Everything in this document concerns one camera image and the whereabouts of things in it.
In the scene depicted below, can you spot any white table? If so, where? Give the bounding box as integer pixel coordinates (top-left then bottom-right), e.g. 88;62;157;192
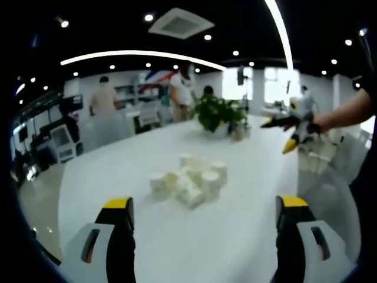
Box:
57;113;302;283

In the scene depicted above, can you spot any translucent white chair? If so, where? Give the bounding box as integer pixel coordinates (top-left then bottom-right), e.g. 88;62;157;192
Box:
297;166;362;263

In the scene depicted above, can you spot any frosted glass partition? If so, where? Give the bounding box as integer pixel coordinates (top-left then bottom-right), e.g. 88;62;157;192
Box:
78;113;137;153

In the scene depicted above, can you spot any cluster of white paper cups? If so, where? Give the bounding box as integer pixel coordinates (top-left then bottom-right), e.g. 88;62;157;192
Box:
148;152;229;209

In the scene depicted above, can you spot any person's dark clothing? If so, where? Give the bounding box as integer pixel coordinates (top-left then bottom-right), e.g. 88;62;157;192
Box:
349;28;377;268

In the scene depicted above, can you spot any small beige pot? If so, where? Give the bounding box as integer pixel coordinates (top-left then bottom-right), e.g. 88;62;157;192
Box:
232;128;248;142

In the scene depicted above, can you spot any long ceiling light strip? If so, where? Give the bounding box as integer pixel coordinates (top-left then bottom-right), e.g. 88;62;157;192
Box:
263;0;295;71
59;50;227;72

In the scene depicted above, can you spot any white wall shelf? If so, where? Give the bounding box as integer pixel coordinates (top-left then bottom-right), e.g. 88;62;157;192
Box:
114;83;166;104

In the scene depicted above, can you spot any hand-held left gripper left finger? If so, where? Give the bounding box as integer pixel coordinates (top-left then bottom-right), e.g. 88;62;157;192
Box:
60;196;138;283

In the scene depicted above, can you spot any person's right hand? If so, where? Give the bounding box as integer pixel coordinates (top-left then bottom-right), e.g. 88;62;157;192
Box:
309;115;331;136

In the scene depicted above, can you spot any group of round ceiling spotlights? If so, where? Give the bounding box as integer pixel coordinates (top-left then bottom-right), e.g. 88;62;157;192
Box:
16;13;369;106

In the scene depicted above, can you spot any bright window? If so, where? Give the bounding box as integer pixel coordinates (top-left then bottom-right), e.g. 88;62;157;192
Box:
222;67;300;106

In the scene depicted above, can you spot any dark monitor screen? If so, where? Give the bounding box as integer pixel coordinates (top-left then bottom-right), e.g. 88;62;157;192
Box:
58;94;84;116

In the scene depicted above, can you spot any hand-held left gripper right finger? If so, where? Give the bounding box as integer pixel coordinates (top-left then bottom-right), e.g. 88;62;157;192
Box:
272;195;355;283

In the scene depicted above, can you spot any white office chair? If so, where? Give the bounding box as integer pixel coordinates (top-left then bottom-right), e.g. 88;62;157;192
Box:
137;101;163;128

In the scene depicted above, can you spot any green potted plant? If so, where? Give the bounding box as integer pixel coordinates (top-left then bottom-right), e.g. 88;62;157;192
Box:
193;93;251;139

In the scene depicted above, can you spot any ceiling air conditioner vent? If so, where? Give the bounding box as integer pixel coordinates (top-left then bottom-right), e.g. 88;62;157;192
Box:
148;8;216;40

